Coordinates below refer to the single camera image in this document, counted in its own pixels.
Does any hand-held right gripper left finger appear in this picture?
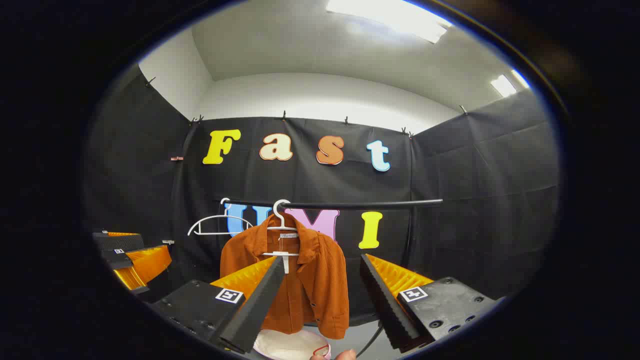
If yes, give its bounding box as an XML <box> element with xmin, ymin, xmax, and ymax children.
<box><xmin>150</xmin><ymin>256</ymin><xmax>287</xmax><ymax>355</ymax></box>

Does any small ceiling light panel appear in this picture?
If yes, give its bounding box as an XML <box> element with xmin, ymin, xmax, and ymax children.
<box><xmin>490</xmin><ymin>74</ymin><xmax>518</xmax><ymax>98</ymax></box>

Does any white laundry hamper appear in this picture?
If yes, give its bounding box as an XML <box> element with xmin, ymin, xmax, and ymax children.
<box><xmin>252</xmin><ymin>329</ymin><xmax>332</xmax><ymax>360</ymax></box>

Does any large ceiling light panel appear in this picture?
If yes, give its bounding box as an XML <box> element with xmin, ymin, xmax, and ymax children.
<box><xmin>325</xmin><ymin>0</ymin><xmax>451</xmax><ymax>45</ymax></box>

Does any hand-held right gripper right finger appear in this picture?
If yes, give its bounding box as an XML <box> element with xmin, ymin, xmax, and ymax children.
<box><xmin>359</xmin><ymin>253</ymin><xmax>501</xmax><ymax>354</ymax></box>

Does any orange corduroy shirt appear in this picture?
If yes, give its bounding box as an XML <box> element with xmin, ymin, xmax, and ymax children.
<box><xmin>220</xmin><ymin>214</ymin><xmax>350</xmax><ymax>340</ymax></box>

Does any black clothes rack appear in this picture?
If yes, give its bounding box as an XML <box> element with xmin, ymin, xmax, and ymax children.
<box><xmin>222</xmin><ymin>198</ymin><xmax>444</xmax><ymax>358</ymax></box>

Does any white plastic hanger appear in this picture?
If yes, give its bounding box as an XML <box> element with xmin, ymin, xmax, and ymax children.
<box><xmin>187</xmin><ymin>197</ymin><xmax>253</xmax><ymax>237</ymax></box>
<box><xmin>262</xmin><ymin>199</ymin><xmax>301</xmax><ymax>274</ymax></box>

